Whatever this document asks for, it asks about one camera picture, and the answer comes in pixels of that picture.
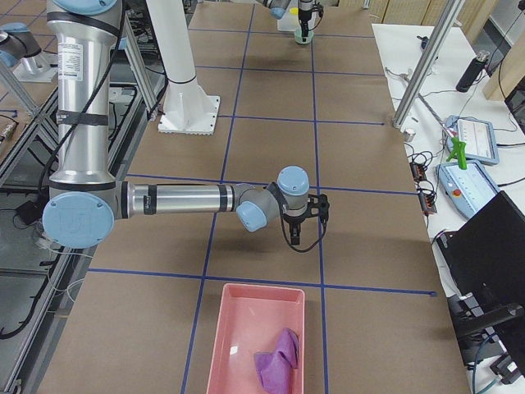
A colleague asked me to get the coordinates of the blue teach pendant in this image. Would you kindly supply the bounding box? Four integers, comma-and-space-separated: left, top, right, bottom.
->
445, 115, 500, 165
436, 159, 500, 219

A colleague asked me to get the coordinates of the green handled reacher grabber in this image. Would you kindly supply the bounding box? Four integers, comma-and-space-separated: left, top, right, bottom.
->
418, 94, 467, 170

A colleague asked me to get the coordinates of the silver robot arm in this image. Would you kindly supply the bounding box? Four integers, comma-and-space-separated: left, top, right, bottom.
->
42, 1, 330, 253
257, 0, 318, 30

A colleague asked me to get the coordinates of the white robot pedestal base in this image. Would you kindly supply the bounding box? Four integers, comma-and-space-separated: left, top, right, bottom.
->
146, 0, 221, 135

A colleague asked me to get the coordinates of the far blue teach pendant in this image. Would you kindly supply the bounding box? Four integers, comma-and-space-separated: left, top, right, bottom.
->
445, 115, 500, 165

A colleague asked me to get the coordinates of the pink plastic bin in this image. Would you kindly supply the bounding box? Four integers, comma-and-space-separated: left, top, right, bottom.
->
207, 283, 305, 393

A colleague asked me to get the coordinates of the clear plastic storage box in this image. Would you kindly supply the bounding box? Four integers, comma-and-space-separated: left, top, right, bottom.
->
277, 7, 300, 32

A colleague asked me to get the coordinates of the aluminium frame post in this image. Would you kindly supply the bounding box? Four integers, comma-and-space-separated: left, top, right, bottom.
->
392, 0, 464, 129

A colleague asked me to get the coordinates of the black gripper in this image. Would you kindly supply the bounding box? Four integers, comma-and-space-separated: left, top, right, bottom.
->
298, 0, 315, 29
284, 194, 330, 245

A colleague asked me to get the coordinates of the near blue teach pendant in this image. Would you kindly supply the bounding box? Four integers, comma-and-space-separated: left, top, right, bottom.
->
436, 159, 500, 219

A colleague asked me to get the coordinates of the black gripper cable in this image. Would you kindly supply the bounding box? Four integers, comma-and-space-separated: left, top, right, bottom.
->
278, 192, 329, 253

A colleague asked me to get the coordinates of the mint green bowl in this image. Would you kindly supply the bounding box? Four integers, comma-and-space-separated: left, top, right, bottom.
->
294, 28, 313, 45

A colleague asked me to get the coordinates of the black water bottle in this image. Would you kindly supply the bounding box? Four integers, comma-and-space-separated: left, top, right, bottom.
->
455, 49, 492, 93

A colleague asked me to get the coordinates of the purple microfiber cloth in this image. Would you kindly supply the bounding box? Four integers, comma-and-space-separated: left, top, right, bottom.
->
253, 328, 299, 394

